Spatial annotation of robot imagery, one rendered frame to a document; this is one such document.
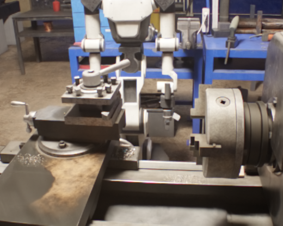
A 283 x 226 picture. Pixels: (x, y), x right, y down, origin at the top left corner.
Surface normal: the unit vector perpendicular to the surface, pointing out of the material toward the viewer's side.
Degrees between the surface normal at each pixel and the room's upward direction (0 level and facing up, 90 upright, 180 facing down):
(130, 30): 90
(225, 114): 38
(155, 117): 90
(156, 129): 90
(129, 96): 80
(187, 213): 18
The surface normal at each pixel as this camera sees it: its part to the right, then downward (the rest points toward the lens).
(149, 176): -0.03, -0.90
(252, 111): -0.06, -0.73
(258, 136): -0.11, -0.04
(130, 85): -0.07, 0.26
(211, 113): -0.09, -0.44
